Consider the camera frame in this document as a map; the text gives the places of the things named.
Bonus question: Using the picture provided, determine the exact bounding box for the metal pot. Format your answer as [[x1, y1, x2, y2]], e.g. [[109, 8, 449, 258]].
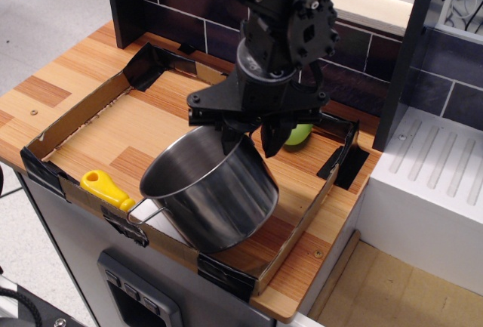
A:
[[127, 126, 279, 253]]

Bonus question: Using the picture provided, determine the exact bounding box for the green toy pear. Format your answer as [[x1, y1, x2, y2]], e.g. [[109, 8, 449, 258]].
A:
[[285, 124, 313, 146]]

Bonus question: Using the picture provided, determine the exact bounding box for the dark grey vertical post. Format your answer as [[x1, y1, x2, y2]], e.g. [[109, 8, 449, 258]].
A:
[[373, 0, 444, 151]]

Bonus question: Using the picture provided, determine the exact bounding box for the cardboard fence with black tape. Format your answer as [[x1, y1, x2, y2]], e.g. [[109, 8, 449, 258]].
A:
[[20, 44, 377, 300]]

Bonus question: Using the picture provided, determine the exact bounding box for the white toy sink drainboard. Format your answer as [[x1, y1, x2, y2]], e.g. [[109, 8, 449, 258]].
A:
[[357, 108, 482, 294]]

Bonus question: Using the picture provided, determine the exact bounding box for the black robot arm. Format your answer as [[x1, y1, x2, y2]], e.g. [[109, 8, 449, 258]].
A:
[[187, 0, 339, 157]]

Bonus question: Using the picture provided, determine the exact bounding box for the grey toy oven panel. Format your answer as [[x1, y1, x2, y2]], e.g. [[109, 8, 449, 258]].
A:
[[97, 252, 183, 326]]

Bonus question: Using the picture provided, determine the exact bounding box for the yellow handled white spatula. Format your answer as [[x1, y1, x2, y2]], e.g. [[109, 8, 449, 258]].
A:
[[80, 169, 167, 226]]

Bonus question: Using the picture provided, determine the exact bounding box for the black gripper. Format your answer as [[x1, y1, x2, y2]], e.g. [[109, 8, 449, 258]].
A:
[[187, 39, 328, 158]]

